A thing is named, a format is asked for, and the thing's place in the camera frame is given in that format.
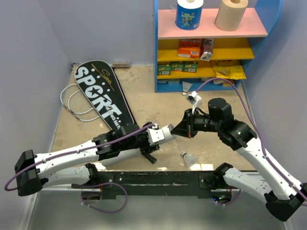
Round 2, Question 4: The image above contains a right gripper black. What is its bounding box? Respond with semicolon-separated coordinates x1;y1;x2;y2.
171;107;222;138

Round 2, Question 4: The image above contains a white shuttlecock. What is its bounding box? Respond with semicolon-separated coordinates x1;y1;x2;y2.
182;81;192;96

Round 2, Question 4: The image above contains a white shuttlecock tube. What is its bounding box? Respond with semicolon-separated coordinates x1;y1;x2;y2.
92;123;176;167

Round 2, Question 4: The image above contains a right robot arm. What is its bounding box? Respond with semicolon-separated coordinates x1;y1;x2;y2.
172;94;307;222

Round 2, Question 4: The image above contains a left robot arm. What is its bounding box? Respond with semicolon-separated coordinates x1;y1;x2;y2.
14;122;167;196

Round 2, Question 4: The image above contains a white shuttlecock front table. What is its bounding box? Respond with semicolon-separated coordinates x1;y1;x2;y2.
181;152;198;168

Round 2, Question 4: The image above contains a green box right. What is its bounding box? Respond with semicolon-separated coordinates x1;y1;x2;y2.
183;61;198;73

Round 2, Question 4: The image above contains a green box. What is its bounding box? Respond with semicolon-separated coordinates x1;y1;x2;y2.
183;61;198;73
170;61;185;72
157;63;172;75

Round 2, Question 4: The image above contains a green box middle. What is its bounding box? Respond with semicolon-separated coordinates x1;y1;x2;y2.
170;61;185;72

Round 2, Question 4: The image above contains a yellow snack bag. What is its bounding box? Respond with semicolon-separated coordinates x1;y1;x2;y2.
211;59;246;80

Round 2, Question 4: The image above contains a green box left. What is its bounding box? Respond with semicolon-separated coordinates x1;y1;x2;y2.
157;63;172;75

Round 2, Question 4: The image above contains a blue shelf unit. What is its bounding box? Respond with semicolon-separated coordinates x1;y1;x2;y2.
153;0;283;92

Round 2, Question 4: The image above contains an orange snack box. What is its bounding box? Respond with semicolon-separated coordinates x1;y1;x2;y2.
177;39;201;59

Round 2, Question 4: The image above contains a black sport racket bag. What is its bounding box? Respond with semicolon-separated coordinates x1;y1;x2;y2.
74;60;137;130

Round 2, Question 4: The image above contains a small pink eraser box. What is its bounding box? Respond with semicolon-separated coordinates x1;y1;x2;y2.
112;61;131;68

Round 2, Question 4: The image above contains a silver snack bag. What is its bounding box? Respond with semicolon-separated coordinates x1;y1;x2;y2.
200;38;214;61

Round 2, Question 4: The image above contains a blue wrapped paper roll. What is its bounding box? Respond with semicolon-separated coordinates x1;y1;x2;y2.
175;0;204;30

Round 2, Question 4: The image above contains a brown paper towel roll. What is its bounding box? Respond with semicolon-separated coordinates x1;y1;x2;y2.
214;0;248;31

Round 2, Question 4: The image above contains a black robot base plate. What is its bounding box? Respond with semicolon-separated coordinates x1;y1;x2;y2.
72;171;235;204

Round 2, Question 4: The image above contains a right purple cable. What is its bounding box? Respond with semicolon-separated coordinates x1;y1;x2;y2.
195;77;307;207

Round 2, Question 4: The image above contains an aluminium rail frame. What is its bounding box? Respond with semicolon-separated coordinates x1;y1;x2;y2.
18;63;101;230

